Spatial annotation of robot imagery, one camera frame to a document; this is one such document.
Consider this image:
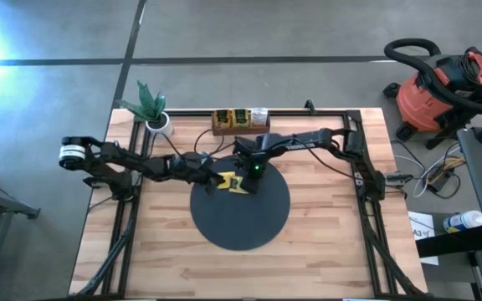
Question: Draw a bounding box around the black bench bar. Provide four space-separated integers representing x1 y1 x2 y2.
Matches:
415 224 482 259

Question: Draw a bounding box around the white cable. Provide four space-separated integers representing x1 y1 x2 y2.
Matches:
392 141 464 200

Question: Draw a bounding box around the white paper sheet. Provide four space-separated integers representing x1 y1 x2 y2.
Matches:
407 211 440 267

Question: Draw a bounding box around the black vacuum hose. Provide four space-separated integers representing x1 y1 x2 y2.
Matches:
383 38 482 116

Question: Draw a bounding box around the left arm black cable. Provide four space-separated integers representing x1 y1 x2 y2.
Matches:
151 128 236 162

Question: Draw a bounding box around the wooden tea organizer box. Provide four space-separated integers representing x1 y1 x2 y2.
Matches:
210 107 271 136

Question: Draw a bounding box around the orange shop vacuum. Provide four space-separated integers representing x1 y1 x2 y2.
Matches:
382 45 482 151

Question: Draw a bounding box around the yellow lemon tea bag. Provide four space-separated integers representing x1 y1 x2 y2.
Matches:
217 171 237 191

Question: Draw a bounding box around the white blue spray can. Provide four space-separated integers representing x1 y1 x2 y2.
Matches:
442 209 482 234

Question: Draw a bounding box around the black power adapter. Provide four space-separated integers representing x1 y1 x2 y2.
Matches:
426 166 456 194

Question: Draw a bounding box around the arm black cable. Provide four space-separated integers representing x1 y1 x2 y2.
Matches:
151 128 236 162
290 137 362 181

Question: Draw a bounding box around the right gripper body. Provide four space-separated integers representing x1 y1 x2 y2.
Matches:
234 135 274 176

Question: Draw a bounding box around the white orange Tazo tea bag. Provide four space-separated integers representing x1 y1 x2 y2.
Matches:
251 107 269 127

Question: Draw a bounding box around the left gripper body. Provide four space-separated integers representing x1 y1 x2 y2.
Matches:
172 152 221 185

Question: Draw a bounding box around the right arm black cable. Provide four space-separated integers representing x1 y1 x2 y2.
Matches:
290 137 362 181

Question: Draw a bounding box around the round dark woven placemat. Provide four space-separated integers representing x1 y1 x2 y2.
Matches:
189 155 291 252

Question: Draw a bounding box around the snake plant in white pot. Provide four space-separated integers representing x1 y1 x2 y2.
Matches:
115 80 175 138

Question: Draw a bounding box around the green lemon tea bag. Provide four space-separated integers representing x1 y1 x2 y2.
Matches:
232 108 251 129
228 175 250 196

